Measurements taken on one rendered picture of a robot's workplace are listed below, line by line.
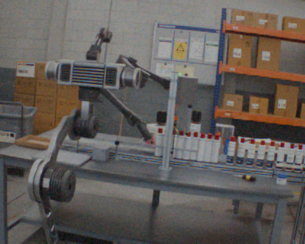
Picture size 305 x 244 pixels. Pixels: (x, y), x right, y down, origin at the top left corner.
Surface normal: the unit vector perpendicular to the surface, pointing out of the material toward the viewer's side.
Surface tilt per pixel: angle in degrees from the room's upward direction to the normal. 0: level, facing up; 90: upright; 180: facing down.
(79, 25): 90
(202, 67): 90
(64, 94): 91
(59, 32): 90
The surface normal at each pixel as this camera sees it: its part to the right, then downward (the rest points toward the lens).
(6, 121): 0.15, 0.22
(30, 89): -0.06, 0.15
